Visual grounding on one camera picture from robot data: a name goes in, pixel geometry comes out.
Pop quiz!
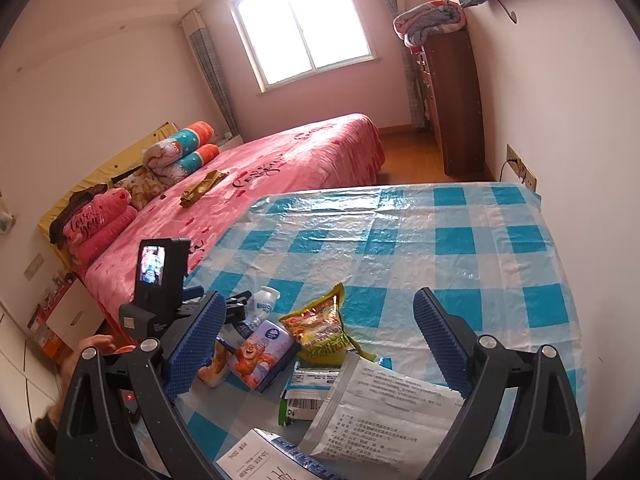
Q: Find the window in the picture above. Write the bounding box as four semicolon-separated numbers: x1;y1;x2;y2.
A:
227;0;378;96

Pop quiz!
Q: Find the orange box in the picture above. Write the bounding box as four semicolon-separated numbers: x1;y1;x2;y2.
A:
27;305;63;356

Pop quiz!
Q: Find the person's left hand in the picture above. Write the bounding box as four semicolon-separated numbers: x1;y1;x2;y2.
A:
59;334;121;411

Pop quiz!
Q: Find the golden brown cloth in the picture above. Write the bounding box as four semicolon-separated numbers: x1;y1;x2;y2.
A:
180;170;228;210

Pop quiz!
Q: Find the teal orange bolster pillow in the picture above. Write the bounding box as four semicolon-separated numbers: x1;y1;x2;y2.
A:
177;144;222;173
170;120;216;148

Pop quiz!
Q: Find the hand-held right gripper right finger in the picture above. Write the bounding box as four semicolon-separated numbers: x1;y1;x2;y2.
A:
412;286;586;480

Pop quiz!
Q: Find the yellow snack bag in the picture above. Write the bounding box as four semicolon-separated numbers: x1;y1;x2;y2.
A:
278;282;377;366

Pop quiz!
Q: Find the floral pillow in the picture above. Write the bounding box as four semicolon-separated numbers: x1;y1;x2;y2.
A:
114;167;168;211

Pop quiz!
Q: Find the white bedside cabinet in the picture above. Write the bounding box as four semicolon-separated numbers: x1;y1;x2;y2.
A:
47;277;108;351

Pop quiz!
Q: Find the folded pink grey quilt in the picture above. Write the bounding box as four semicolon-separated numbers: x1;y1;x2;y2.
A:
392;0;467;48

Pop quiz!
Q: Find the light blue printed packet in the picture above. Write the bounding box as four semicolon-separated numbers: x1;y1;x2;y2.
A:
292;365;343;391

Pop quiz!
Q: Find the brown wooden cabinet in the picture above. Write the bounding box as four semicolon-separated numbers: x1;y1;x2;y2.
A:
410;27;486;178

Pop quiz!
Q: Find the small white carton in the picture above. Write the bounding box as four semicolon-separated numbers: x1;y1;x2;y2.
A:
277;389;333;428

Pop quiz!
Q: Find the folded cartoon print quilt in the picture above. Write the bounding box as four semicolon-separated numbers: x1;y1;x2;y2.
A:
142;137;191;186

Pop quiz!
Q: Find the bear print tissue pack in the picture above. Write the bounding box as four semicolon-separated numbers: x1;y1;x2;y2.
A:
225;319;301;393

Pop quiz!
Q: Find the bed with pink bedspread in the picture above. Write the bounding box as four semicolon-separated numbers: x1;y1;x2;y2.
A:
37;112;386;311

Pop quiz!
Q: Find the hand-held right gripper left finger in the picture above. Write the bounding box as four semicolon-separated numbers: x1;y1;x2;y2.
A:
55;290;228;480

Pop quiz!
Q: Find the dark brown cloth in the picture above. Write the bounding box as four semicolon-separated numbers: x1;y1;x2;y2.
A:
52;185;111;246

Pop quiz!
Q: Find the white yogurt bottle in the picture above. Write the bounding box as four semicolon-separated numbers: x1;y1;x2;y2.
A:
245;286;280;328

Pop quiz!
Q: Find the person's left forearm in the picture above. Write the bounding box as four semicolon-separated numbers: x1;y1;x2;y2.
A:
17;400;60;478

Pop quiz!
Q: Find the folded pink blanket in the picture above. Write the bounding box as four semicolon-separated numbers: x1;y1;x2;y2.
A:
62;187;138;266

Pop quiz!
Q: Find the wall socket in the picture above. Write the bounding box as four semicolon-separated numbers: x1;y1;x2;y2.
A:
505;144;538;192

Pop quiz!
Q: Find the white and navy milk carton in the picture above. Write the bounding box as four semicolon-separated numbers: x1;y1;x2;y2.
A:
215;427;351;480

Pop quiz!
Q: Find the blue checked tablecloth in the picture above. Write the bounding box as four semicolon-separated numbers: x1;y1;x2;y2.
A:
172;182;588;480

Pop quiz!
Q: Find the orange printed wrapper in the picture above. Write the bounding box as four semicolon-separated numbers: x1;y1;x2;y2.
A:
197;340;232;388

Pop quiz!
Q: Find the yellow headboard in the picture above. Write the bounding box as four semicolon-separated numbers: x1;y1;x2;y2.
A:
39;121;181;256

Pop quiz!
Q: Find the silver snack bag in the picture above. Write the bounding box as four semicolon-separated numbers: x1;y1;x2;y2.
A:
297;352;466;466

